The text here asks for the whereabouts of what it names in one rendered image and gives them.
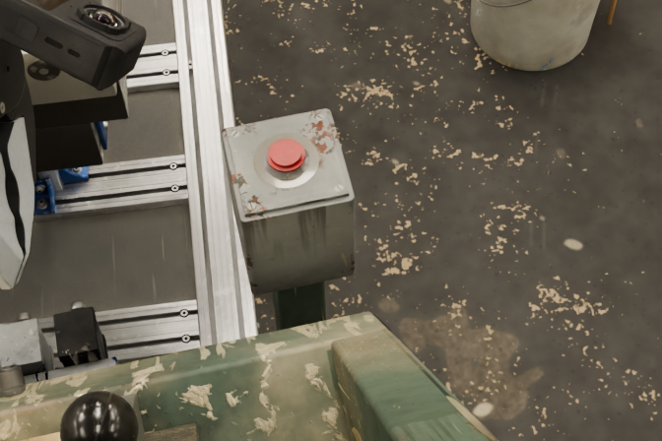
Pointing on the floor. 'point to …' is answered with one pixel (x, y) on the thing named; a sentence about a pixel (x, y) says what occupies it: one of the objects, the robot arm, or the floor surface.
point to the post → (299, 305)
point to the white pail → (538, 0)
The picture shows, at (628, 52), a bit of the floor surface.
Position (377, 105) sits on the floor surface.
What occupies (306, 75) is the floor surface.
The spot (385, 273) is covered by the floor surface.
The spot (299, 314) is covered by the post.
